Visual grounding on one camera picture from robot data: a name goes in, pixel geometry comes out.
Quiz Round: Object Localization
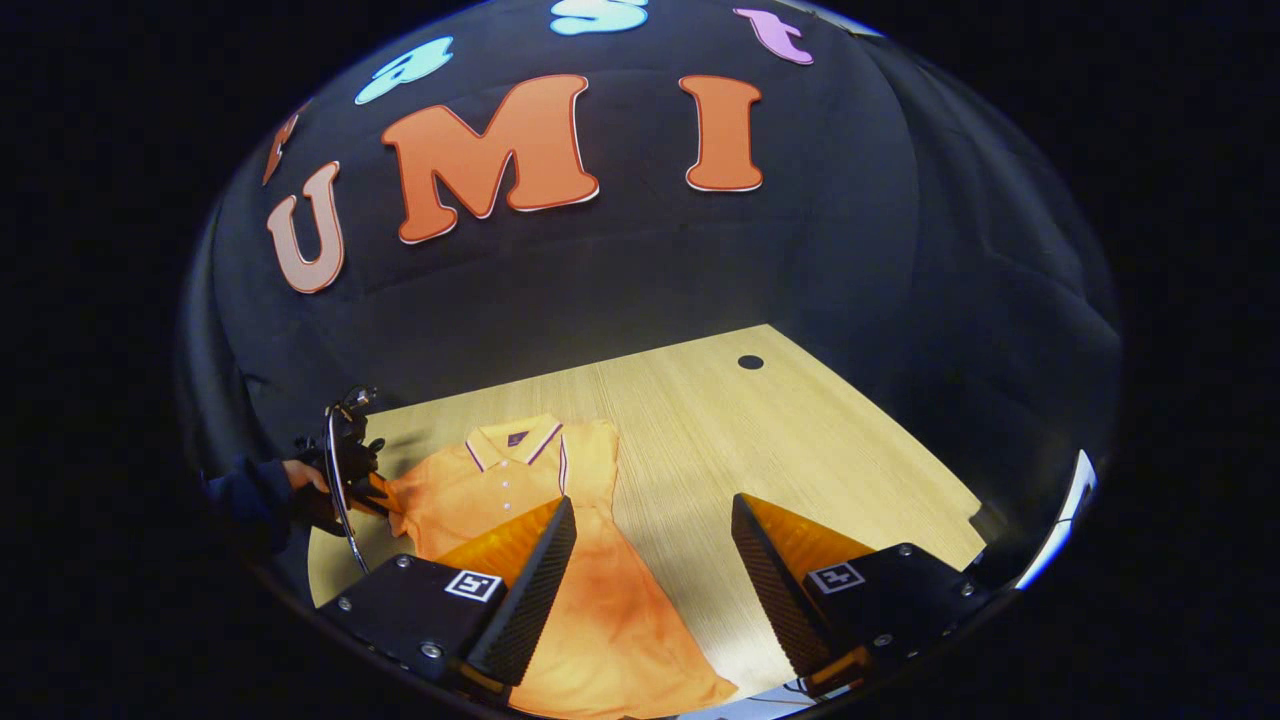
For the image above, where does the orange T-shirt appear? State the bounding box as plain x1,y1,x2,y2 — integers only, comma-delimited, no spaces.
385,413,739,719

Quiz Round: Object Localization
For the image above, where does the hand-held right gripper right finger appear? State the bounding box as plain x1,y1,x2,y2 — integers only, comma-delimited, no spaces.
730,492,996,699

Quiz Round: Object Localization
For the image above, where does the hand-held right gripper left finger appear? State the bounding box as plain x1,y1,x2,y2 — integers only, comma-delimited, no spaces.
318,495,579,703

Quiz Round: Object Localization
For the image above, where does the silver cable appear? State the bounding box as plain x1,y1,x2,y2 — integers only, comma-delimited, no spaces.
322,405,373,576

